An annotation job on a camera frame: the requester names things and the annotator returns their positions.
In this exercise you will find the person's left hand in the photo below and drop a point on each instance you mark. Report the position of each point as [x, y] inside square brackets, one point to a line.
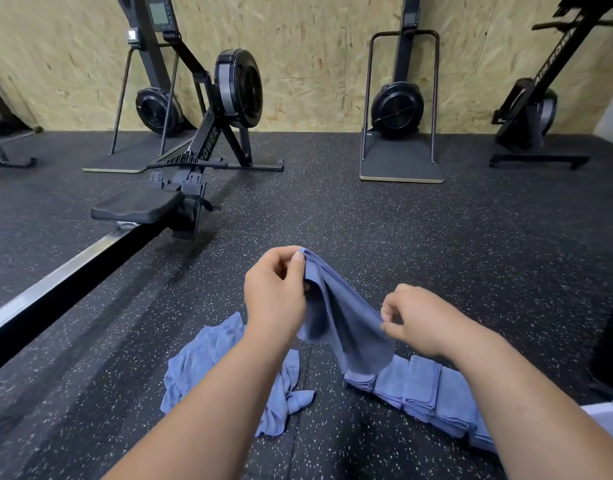
[274, 295]

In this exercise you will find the person's right hand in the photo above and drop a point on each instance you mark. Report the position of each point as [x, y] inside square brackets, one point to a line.
[431, 323]

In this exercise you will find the blue towel pile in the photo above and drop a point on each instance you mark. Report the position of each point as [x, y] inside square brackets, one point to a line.
[202, 365]

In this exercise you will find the white perforated metal rack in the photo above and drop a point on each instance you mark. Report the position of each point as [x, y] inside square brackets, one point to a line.
[608, 415]

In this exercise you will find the person's left forearm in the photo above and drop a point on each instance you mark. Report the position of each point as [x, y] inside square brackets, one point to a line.
[197, 410]

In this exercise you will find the person's right forearm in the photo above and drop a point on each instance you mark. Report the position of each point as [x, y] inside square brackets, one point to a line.
[546, 410]

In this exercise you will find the black ski trainer wooden-edged platform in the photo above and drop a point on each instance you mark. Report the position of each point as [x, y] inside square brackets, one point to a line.
[396, 107]

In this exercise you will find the black ski trainer grey platform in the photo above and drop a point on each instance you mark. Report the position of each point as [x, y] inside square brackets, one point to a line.
[152, 107]

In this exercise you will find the black upright exercise machine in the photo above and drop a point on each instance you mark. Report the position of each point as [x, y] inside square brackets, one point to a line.
[526, 113]

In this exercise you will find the black rowing machine with rail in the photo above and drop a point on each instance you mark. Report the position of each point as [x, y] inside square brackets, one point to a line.
[102, 245]

